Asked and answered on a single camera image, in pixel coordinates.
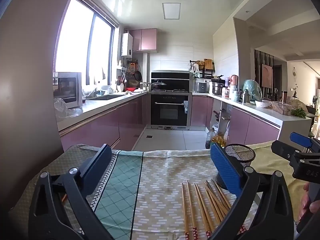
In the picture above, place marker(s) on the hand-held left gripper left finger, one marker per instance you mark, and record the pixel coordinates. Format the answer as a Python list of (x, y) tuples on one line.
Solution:
[(100, 160)]

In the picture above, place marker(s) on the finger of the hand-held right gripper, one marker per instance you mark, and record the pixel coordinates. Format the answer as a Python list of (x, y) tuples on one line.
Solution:
[(282, 148), (301, 141)]

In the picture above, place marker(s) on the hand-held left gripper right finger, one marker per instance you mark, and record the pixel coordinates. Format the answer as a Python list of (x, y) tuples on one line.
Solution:
[(225, 170)]

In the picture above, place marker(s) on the black mesh holder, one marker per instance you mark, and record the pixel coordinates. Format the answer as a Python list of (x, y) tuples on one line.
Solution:
[(240, 155)]

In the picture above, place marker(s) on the bunch of wooden chopsticks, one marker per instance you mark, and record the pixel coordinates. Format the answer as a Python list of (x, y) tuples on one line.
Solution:
[(214, 202)]

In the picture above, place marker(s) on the person's right hand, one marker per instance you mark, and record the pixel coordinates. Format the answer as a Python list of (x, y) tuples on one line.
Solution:
[(305, 200)]

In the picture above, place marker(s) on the leafy greens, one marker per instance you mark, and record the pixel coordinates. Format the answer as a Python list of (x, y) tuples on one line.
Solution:
[(299, 113)]

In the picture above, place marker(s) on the yellow cooking oil bottle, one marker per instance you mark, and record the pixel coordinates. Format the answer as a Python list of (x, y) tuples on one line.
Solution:
[(218, 138)]

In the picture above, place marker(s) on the dark sauce bottle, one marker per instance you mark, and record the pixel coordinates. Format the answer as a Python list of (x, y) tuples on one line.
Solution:
[(209, 140)]

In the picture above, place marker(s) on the pink base cabinets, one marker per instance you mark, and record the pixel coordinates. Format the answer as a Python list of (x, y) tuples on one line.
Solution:
[(105, 125), (240, 122)]

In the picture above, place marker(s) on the clear plastic container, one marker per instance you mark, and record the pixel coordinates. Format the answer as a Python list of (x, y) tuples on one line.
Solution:
[(282, 108)]

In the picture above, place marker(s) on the copper tumbler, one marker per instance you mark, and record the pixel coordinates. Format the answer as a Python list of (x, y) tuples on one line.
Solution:
[(284, 97)]

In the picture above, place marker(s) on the white bowl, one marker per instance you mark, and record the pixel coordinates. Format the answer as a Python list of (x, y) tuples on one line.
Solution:
[(263, 104)]

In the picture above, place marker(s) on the clear plastic bag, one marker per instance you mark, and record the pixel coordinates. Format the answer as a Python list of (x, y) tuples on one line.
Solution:
[(62, 110)]

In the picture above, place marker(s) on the beige green patterned tablecloth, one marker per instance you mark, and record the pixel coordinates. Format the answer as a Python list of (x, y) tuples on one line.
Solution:
[(162, 180)]

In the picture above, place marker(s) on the steel vacuum flask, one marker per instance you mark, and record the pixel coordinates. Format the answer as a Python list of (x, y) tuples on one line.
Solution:
[(246, 96)]

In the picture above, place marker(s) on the green covered appliance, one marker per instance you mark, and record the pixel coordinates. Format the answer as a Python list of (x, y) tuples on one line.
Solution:
[(252, 90)]

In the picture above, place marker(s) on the sink faucet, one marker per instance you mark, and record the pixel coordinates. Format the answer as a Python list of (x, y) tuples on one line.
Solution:
[(96, 92)]

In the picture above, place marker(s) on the red basin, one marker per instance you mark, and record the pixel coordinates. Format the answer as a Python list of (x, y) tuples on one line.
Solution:
[(130, 89)]

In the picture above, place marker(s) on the silver countertop oven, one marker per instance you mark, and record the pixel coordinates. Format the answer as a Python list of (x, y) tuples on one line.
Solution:
[(66, 87)]

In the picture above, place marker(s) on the built-in black oven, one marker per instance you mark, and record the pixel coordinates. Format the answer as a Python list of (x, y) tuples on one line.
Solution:
[(171, 110)]

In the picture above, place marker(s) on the steel stock pot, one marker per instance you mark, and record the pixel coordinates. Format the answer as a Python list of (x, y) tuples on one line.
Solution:
[(217, 87)]

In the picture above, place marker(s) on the pink thermos jug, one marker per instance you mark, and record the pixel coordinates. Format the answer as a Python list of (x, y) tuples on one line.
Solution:
[(233, 80)]

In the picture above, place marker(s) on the wok with glass lid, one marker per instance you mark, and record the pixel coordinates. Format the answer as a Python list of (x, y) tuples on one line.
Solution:
[(158, 84)]

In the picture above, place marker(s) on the black range hood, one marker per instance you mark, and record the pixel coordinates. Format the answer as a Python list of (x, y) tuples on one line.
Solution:
[(175, 76)]

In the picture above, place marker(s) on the white water heater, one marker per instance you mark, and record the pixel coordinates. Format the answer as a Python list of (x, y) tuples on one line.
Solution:
[(127, 45)]

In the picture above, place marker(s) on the kitchen window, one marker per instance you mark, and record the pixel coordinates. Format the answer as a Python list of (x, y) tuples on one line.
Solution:
[(75, 42)]

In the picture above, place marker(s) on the ceiling light panel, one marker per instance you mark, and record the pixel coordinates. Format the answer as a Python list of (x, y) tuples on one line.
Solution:
[(171, 10)]

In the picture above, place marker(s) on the wall clock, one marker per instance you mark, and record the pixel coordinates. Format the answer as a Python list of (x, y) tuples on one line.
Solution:
[(294, 72)]

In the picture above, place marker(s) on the brown framed wall art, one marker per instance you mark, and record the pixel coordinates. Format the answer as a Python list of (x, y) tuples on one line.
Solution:
[(267, 76)]

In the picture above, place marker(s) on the wall rack of hanging pans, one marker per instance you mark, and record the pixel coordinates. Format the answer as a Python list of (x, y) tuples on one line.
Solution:
[(131, 73)]

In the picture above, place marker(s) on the wall rack with cutting boards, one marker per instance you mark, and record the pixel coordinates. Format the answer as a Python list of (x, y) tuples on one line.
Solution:
[(206, 66)]

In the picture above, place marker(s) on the pink wall cabinet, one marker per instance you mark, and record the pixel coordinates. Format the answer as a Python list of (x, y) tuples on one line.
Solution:
[(145, 40)]

